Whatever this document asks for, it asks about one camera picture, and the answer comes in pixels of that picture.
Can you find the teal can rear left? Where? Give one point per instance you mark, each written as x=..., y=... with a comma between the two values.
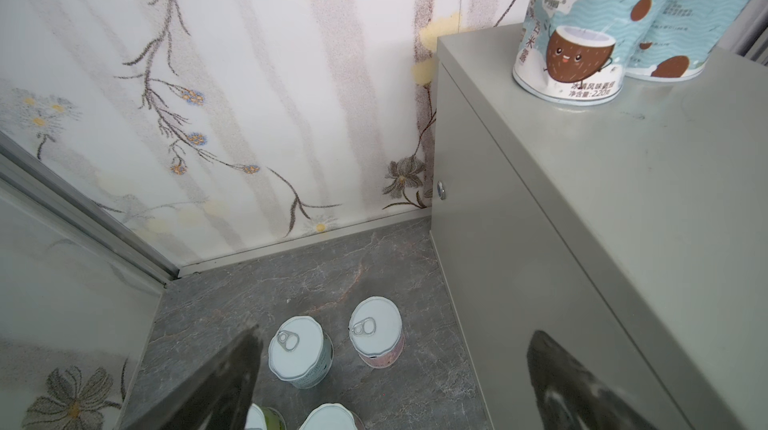
x=300, y=353

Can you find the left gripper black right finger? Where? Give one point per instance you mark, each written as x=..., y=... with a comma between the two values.
x=571, y=396

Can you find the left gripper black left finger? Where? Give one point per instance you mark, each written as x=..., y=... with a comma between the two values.
x=216, y=395

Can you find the pink can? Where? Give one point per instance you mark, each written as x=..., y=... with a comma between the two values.
x=376, y=332
x=332, y=416

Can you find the grey metal cabinet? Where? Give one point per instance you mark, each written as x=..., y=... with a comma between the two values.
x=634, y=233

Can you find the pink can front left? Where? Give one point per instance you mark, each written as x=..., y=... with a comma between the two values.
x=332, y=416

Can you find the pink can rear left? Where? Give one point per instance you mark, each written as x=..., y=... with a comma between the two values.
x=376, y=332

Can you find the green label can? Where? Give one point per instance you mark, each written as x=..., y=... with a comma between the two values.
x=264, y=418

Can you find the teal coconut can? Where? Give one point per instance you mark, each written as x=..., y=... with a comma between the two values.
x=577, y=51
x=682, y=38

